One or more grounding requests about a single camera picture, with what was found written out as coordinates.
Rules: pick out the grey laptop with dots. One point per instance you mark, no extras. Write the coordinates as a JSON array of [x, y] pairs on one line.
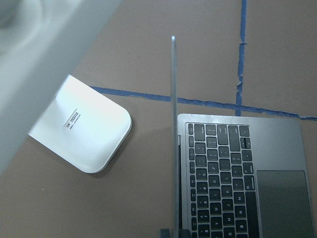
[[238, 177]]

